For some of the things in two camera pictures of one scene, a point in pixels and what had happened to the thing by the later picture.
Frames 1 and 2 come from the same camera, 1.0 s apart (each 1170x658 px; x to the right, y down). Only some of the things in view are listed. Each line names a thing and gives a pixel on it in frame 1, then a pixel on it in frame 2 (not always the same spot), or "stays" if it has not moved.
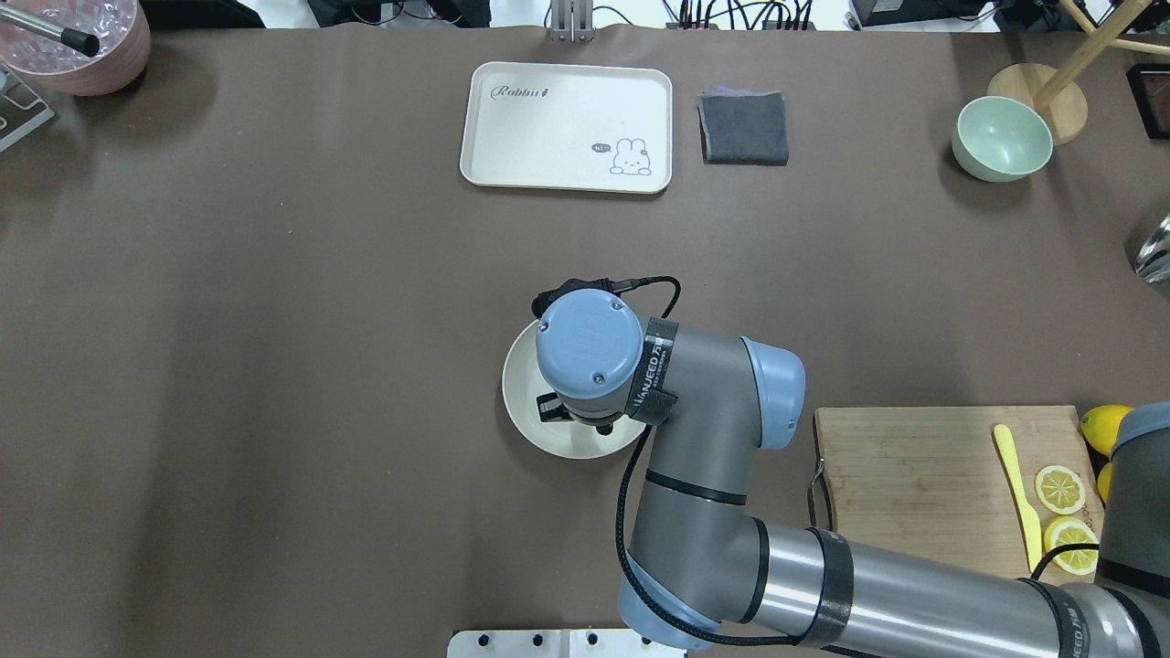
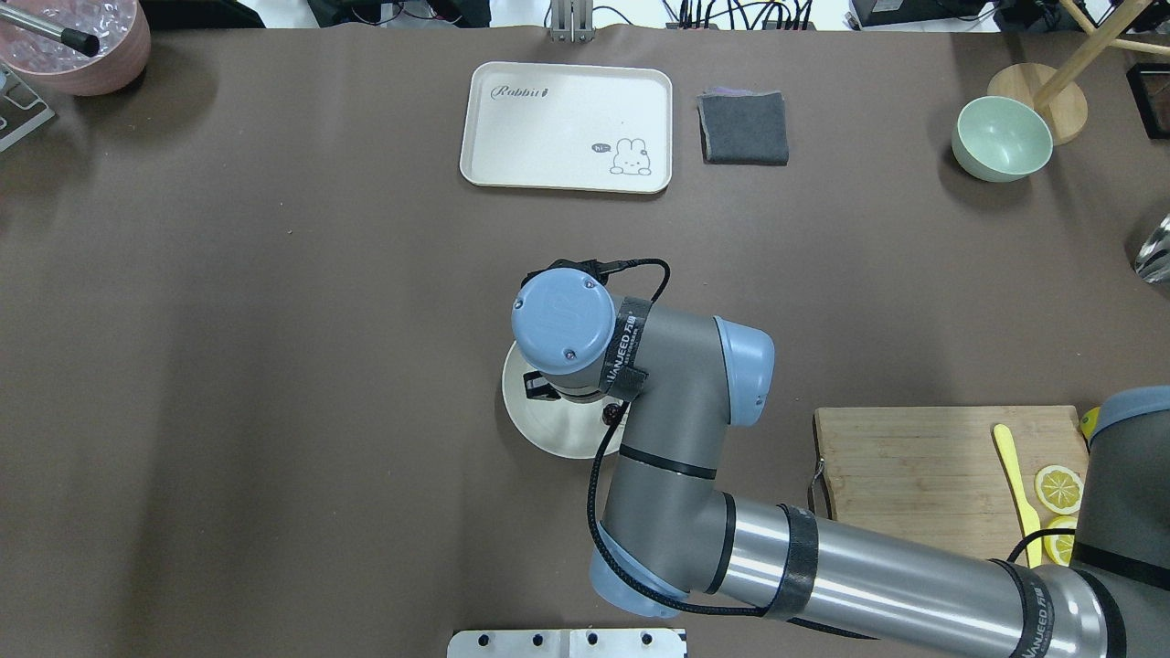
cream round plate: x=524 y=380 stays
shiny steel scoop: x=1153 y=263 stays
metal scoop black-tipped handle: x=82 y=42 stays
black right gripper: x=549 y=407 -> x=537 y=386
